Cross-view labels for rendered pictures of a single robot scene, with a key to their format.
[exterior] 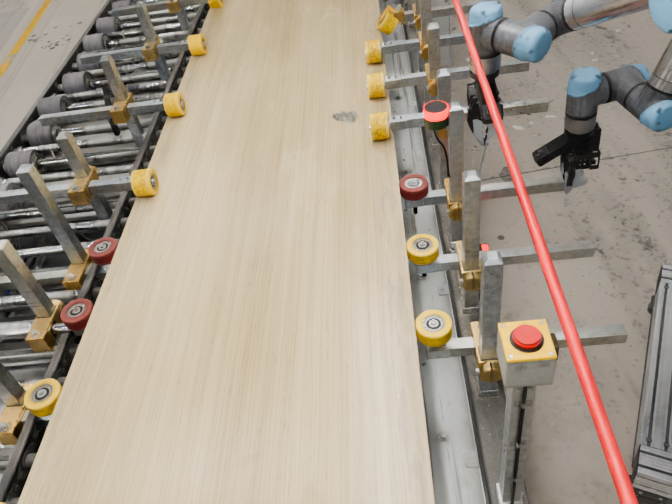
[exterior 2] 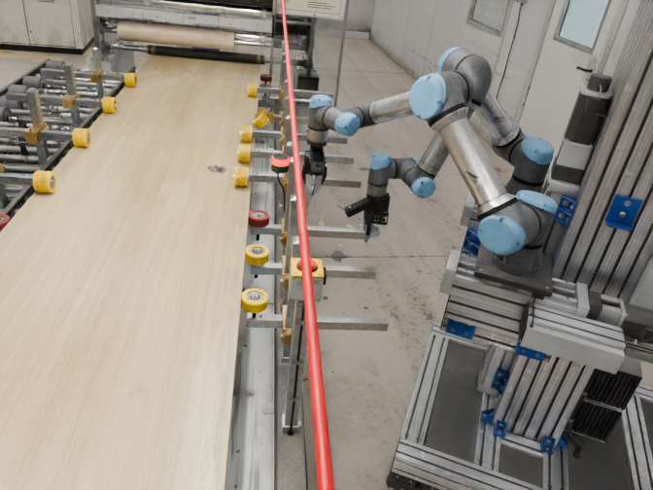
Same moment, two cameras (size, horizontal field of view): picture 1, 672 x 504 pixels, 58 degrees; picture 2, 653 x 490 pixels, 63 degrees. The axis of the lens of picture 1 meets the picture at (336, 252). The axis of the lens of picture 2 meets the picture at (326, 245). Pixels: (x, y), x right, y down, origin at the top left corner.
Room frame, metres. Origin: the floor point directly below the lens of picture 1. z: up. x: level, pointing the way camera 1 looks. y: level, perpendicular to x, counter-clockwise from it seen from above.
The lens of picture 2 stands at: (-0.43, 0.00, 1.88)
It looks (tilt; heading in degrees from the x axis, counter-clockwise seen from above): 31 degrees down; 343
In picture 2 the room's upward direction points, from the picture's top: 7 degrees clockwise
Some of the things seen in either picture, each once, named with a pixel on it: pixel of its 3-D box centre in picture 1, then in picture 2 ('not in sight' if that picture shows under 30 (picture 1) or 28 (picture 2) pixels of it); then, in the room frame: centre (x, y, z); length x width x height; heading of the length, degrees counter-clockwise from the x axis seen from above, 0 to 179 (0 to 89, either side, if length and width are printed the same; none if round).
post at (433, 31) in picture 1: (435, 94); (286, 167); (1.77, -0.42, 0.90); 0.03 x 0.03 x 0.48; 82
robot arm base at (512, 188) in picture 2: not in sight; (525, 188); (1.17, -1.23, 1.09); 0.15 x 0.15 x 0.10
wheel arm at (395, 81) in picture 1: (450, 73); (298, 156); (1.80, -0.48, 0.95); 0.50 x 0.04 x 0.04; 82
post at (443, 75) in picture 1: (445, 143); (287, 197); (1.52, -0.39, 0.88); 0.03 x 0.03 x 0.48; 82
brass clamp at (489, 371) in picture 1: (486, 351); (291, 325); (0.80, -0.28, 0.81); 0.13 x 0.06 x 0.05; 172
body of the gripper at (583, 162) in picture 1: (579, 146); (376, 207); (1.26, -0.68, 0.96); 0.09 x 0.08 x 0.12; 82
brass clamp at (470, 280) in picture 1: (469, 265); (289, 272); (1.05, -0.32, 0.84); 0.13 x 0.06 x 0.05; 172
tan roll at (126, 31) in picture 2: not in sight; (206, 39); (3.68, -0.15, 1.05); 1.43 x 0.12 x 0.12; 82
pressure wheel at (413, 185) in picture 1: (414, 197); (258, 227); (1.33, -0.25, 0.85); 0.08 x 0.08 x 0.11
